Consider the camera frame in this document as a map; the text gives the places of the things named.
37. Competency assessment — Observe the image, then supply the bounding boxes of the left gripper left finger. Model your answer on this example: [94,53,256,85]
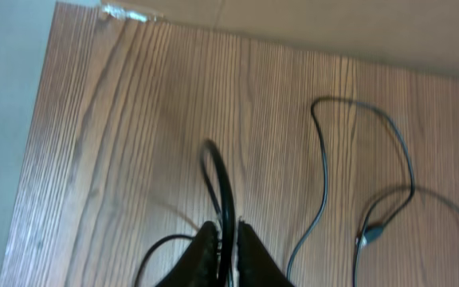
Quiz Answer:
[156,222,218,287]

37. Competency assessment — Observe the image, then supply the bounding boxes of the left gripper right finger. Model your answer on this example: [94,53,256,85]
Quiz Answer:
[237,221,293,287]

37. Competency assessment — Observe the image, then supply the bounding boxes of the long black USB cable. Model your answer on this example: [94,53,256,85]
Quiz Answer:
[133,138,237,287]

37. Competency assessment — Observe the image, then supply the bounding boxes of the short black USB cable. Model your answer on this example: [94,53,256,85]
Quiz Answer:
[285,96,416,282]

